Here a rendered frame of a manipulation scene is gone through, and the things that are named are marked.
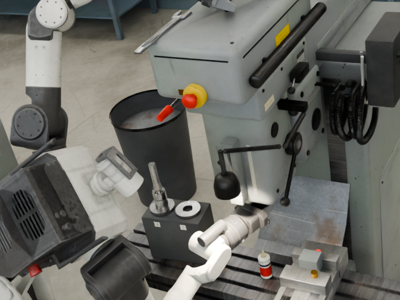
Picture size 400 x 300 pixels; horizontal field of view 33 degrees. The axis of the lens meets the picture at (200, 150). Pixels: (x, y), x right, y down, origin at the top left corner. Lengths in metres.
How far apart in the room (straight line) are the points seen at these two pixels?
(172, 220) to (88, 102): 3.52
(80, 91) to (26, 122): 4.29
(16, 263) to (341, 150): 1.17
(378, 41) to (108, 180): 0.81
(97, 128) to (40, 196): 3.76
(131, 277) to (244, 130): 0.50
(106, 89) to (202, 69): 4.30
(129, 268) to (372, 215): 1.10
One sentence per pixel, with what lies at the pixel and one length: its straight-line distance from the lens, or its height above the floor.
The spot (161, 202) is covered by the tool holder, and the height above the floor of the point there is 1.16.
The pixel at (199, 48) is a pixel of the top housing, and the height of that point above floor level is 1.88.
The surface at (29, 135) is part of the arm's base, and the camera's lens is 1.73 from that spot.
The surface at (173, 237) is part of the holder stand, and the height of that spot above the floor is 1.04.
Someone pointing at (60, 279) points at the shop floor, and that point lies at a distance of 4.02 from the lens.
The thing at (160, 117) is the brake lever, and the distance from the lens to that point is 1.73.
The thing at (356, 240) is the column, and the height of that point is 0.82.
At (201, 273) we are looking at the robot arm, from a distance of 1.96.
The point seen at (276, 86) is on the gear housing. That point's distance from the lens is 1.82.
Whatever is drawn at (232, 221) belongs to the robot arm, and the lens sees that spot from 2.03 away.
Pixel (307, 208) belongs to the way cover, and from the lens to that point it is 2.50.
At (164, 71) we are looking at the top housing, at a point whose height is 1.81.
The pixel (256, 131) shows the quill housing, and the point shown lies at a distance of 1.84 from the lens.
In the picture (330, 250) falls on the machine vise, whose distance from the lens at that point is 2.30.
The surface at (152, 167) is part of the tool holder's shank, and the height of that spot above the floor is 1.30.
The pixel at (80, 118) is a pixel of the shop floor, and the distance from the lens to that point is 5.56.
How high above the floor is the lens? 2.54
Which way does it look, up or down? 32 degrees down
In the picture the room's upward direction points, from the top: 12 degrees counter-clockwise
